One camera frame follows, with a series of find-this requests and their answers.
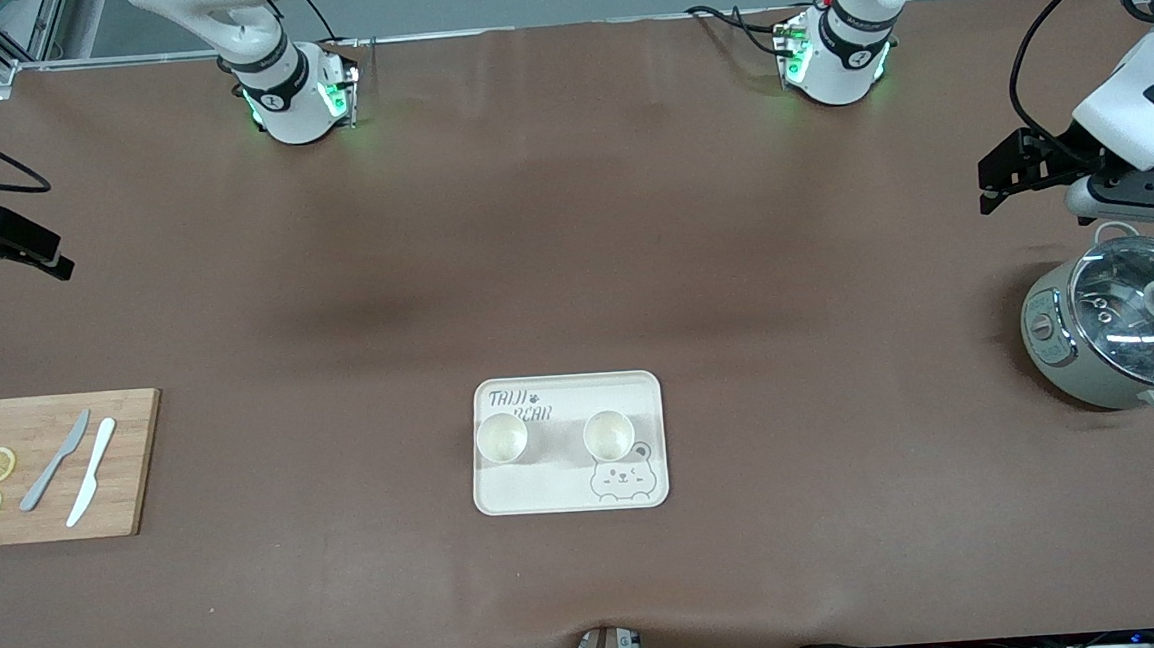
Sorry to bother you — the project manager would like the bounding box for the glass pot lid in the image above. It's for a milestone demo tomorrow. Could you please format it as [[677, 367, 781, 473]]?
[[1066, 234, 1154, 397]]

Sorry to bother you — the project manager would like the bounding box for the white IKEA cup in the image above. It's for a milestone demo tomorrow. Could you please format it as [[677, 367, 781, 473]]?
[[581, 408, 638, 463], [473, 411, 530, 466]]

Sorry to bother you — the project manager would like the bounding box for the white plastic knife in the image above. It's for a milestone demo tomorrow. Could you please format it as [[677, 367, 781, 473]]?
[[59, 416, 123, 529]]

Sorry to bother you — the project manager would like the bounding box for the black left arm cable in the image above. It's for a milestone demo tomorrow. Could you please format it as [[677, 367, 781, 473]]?
[[1004, 0, 1154, 173]]

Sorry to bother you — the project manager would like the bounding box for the bamboo cutting board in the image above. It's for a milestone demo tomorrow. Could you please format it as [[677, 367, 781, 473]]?
[[0, 388, 170, 547]]

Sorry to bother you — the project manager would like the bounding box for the black base cable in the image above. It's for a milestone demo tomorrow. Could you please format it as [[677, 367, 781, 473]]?
[[685, 0, 794, 63]]

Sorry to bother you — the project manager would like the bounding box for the grey plastic knife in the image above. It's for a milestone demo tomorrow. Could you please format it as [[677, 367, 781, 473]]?
[[13, 408, 97, 513]]

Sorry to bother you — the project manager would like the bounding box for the grey-green electric cooking pot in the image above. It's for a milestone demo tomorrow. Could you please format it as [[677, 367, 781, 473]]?
[[1015, 219, 1154, 428]]

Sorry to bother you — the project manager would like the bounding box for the cream tray with bear print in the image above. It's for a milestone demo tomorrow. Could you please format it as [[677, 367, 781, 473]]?
[[466, 368, 670, 519]]

